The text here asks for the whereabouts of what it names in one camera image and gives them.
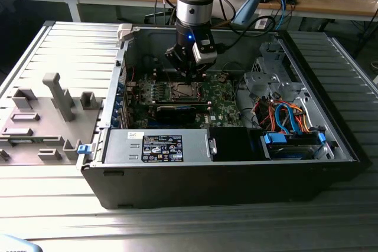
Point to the pale grey rounded device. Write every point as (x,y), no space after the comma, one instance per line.
(14,244)

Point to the black RAM slot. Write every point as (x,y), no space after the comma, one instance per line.
(183,106)

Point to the white labelled tag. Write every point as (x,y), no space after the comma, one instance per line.
(262,23)

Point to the black PC case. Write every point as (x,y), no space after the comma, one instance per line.
(206,184)

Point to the green motherboard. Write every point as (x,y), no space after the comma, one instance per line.
(224,107)

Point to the black graphics card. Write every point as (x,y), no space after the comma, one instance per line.
(175,114)

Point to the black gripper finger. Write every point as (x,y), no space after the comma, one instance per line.
(174,57)
(209,62)

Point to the green RAM stick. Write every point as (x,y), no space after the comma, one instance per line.
(22,140)

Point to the silver CPU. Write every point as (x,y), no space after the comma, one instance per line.
(186,91)

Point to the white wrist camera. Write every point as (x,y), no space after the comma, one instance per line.
(203,55)

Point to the blue case latch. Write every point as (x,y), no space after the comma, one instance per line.
(84,149)

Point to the disk with blue carrier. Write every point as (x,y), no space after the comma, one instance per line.
(277,140)

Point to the CPU socket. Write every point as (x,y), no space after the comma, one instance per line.
(174,96)

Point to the grey parts rack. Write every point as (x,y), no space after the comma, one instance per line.
(44,107)

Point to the grey power supply unit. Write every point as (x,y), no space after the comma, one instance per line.
(124,148)

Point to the grey case latch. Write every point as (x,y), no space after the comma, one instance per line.
(124,32)

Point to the metal drive cage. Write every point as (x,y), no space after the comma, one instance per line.
(265,81)

